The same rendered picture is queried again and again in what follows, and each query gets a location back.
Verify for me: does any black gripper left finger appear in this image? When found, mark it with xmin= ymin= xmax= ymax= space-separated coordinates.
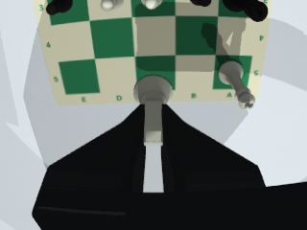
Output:
xmin=40 ymin=104 xmax=146 ymax=192

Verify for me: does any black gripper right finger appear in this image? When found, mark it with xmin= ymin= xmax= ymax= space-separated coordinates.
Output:
xmin=161 ymin=103 xmax=266 ymax=192

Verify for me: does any white pawn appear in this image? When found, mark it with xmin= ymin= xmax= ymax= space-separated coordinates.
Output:
xmin=141 ymin=0 xmax=162 ymax=10
xmin=101 ymin=0 xmax=123 ymax=12

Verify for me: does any green and cream chessboard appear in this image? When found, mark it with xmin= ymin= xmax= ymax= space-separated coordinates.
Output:
xmin=34 ymin=0 xmax=272 ymax=106

